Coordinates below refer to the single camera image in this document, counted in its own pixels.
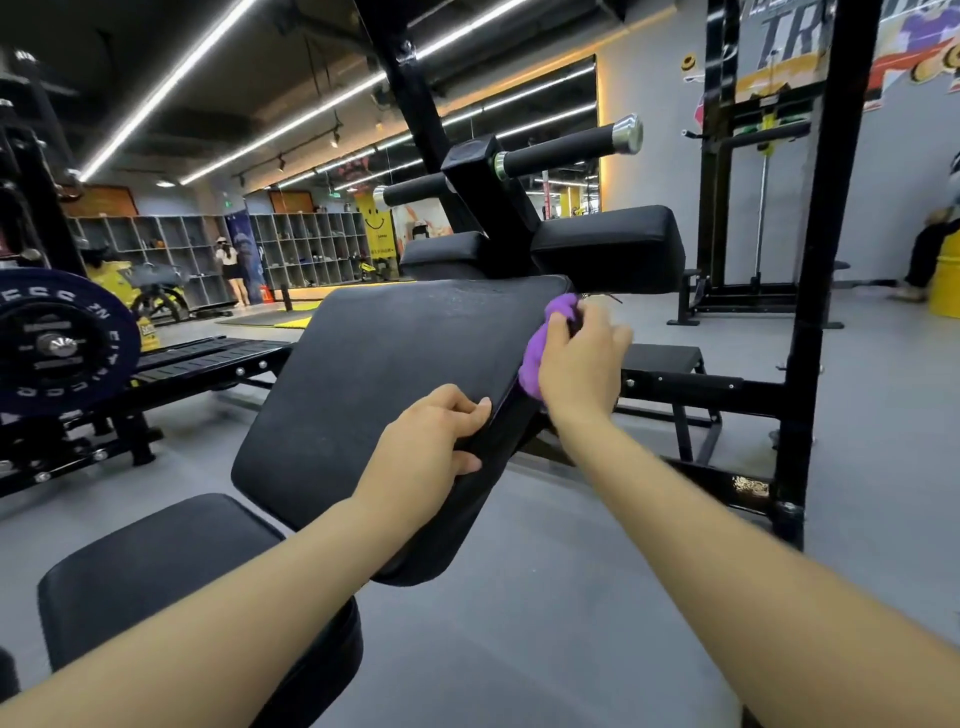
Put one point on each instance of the person's right hand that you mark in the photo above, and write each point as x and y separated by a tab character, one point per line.
581	375

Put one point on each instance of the person's left hand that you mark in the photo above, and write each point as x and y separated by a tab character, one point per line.
409	465

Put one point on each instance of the person's left thumb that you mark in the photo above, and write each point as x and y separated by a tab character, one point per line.
466	462

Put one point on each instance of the person's right fingers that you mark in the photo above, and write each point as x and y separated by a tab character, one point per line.
592	322

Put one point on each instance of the purple cleaning cloth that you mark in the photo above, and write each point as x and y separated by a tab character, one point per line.
534	356

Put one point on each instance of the black bench back pad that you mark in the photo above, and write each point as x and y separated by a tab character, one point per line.
375	390

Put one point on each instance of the person's left forearm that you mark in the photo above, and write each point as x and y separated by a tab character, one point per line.
225	622

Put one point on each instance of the person's right forearm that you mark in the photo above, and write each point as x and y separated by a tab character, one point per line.
720	570

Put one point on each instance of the large black leg pad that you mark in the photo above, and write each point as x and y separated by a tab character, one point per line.
607	247

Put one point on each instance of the black step platform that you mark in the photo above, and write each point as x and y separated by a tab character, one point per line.
667	375

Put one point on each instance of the small black leg pad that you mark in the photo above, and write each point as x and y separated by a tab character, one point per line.
442	255

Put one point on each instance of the long black foam roller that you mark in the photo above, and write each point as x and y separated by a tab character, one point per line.
562	148

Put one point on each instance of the short black foam roller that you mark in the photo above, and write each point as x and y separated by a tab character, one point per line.
412	189

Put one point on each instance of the yellow smiley banner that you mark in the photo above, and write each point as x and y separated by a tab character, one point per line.
375	221

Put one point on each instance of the black power rack upright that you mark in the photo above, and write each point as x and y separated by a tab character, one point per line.
825	262

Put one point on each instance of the grey cubby shelf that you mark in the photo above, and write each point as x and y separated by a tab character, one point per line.
311	247
150	240

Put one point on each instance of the black barbell rack platform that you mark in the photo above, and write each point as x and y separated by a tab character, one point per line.
180	367

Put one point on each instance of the blue standing banner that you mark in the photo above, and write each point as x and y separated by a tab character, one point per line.
244	247

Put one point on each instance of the black bench seat pad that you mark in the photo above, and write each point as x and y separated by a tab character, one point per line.
165	570

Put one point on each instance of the yellow barrel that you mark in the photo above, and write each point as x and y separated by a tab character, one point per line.
946	277

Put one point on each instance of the yellow exercise machine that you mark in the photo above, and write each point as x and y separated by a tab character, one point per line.
127	285

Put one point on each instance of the black weight plate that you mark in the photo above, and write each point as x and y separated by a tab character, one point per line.
64	341

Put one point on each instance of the long ceiling light strip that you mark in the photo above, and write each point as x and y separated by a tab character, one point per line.
165	86

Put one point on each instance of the black bench frame post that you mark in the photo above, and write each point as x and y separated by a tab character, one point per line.
420	97

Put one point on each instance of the colourful wall poster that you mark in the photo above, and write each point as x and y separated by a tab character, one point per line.
892	45

